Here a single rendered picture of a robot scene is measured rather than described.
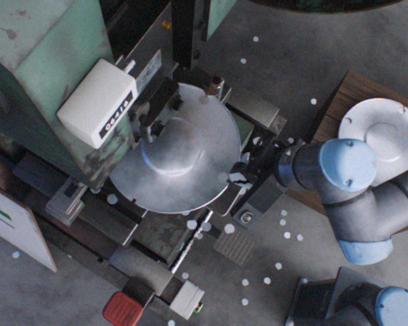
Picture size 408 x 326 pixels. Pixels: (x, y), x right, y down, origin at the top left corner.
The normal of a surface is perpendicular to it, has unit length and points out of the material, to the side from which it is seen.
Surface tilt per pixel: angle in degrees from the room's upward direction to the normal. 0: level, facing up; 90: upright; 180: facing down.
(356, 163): 25
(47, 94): 90
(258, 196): 38
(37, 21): 45
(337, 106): 0
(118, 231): 0
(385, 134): 0
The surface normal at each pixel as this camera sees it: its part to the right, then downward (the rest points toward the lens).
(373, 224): 0.24, -0.01
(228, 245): 0.05, -0.29
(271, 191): 0.16, 0.35
